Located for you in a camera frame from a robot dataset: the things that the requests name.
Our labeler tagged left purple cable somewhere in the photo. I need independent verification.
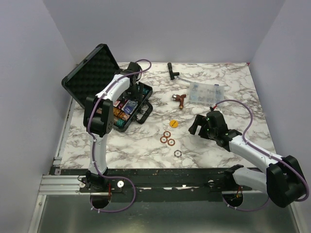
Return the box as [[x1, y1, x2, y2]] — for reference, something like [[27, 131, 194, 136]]
[[86, 59, 152, 214]]

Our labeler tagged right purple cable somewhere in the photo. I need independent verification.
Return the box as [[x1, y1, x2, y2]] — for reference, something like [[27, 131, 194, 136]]
[[210, 99, 310, 212]]

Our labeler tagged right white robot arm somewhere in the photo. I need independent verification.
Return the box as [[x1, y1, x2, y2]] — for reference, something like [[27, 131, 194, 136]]
[[189, 111, 310, 208]]

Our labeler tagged clear plastic organizer box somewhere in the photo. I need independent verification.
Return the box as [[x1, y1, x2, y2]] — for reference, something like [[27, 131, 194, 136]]
[[189, 82, 224, 105]]

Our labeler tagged blue card deck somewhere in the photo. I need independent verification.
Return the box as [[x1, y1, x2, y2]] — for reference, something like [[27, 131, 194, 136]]
[[122, 100, 138, 115]]

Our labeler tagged yellow dealer button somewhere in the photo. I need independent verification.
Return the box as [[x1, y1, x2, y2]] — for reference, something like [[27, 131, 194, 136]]
[[169, 119, 179, 128]]

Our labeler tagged orange poker chip left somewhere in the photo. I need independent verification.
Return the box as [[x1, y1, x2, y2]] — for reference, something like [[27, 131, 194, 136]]
[[160, 136, 168, 143]]

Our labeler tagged brown copper tool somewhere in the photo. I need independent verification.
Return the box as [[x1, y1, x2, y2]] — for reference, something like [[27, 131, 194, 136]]
[[172, 94, 187, 110]]

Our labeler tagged aluminium extrusion rail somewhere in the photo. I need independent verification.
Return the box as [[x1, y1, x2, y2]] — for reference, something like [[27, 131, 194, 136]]
[[38, 175, 80, 195]]

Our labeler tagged grey purple poker chip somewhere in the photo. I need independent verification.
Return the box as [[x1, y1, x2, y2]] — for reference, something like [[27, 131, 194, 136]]
[[174, 150, 182, 158]]

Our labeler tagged orange poker chip right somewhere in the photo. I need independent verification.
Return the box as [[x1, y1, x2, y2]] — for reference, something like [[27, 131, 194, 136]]
[[167, 139, 175, 146]]

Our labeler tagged blue dealer button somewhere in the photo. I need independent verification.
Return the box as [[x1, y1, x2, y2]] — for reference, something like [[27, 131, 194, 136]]
[[124, 103, 136, 114]]

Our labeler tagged purple cable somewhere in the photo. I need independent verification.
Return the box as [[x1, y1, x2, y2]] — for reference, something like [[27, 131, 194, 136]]
[[210, 99, 310, 212], [86, 59, 152, 214]]

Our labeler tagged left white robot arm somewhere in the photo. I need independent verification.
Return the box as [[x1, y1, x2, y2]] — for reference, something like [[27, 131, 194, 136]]
[[83, 62, 144, 192]]

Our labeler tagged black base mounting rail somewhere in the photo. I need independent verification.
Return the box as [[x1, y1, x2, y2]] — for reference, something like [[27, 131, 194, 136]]
[[53, 168, 250, 202]]

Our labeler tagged red card deck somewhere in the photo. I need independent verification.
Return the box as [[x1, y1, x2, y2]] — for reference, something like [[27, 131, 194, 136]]
[[113, 100, 121, 108]]

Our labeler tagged black T-handle wrench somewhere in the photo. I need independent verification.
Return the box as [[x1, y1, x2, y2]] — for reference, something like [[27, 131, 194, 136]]
[[167, 63, 191, 83]]

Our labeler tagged orange poker chip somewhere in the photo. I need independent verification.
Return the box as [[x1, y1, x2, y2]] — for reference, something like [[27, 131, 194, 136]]
[[160, 136, 168, 143], [163, 131, 171, 138], [167, 139, 175, 146]]

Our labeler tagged black poker chip case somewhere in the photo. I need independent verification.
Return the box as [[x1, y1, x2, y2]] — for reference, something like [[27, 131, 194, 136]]
[[62, 44, 153, 132]]

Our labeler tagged orange poker chip upper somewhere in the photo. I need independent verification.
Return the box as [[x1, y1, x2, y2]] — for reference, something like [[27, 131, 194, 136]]
[[163, 131, 171, 138]]

